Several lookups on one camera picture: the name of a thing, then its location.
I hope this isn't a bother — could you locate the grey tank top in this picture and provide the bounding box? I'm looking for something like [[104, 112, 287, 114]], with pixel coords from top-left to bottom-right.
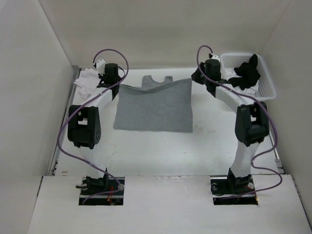
[[114, 75, 193, 133]]

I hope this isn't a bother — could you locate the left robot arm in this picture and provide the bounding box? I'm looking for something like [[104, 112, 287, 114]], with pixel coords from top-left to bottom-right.
[[67, 63, 123, 195]]

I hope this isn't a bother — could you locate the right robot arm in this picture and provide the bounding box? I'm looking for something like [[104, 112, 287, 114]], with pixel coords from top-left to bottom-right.
[[191, 58, 269, 195]]

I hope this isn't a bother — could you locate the white tank top in basket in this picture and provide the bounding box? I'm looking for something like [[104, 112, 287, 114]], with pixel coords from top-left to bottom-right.
[[225, 69, 259, 95]]

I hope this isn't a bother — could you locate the white tank top on table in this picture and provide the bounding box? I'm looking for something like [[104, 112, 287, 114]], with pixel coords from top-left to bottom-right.
[[74, 68, 100, 100]]

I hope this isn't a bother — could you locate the black tank top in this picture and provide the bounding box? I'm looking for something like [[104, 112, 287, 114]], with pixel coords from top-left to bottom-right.
[[228, 54, 261, 90]]

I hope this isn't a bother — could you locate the white plastic basket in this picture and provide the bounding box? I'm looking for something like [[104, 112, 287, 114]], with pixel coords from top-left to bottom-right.
[[220, 52, 276, 101]]

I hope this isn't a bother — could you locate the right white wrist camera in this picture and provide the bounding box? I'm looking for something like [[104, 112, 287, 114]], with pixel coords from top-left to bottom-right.
[[209, 53, 220, 61]]

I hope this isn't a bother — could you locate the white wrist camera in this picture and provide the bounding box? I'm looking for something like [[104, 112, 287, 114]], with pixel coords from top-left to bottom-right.
[[209, 53, 220, 61], [93, 58, 106, 74]]

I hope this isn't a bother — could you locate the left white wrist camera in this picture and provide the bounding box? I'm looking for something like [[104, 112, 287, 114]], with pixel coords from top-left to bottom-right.
[[93, 58, 106, 74]]

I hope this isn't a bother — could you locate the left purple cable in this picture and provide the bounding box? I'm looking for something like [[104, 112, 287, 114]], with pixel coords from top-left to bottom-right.
[[56, 48, 130, 205]]

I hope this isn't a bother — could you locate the purple cable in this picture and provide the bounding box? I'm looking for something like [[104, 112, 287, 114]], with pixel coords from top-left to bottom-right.
[[56, 48, 130, 205], [196, 45, 283, 198]]

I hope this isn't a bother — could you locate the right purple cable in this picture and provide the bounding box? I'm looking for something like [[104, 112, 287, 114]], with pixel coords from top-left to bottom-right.
[[196, 45, 283, 198]]

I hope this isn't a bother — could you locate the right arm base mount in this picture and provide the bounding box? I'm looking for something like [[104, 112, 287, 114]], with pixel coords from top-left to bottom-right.
[[210, 177, 258, 205]]

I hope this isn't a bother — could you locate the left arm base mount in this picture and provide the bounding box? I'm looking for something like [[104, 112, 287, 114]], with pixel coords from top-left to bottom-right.
[[76, 175, 125, 206]]

